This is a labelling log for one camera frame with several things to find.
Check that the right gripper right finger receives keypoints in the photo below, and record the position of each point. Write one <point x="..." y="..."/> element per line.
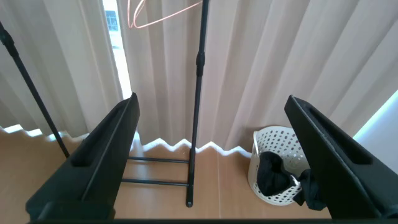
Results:
<point x="335" y="174"/>

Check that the white laundry basket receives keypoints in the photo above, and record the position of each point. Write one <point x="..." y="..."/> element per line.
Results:
<point x="280" y="140"/>

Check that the black clothes rack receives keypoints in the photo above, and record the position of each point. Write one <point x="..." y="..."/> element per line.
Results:
<point x="199" y="62"/>

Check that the heap of clothes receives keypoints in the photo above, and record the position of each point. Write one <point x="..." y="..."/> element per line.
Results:
<point x="273" y="177"/>

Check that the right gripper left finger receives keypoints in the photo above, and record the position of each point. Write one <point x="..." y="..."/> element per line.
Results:
<point x="102" y="161"/>

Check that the pink clothes hanger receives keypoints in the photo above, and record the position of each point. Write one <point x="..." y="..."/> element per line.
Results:
<point x="168" y="15"/>
<point x="128" y="15"/>

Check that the window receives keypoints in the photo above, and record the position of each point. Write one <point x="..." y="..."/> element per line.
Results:
<point x="119" y="56"/>

